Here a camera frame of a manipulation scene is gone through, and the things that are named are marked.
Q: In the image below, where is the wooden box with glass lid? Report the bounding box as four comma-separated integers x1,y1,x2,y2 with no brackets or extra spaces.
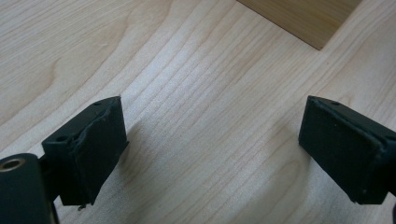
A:
236,0,364,51

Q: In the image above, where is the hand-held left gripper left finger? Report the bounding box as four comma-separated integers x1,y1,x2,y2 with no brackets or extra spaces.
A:
41,95,130,207

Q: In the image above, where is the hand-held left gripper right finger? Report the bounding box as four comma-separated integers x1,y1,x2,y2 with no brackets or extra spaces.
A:
298,94,396,205

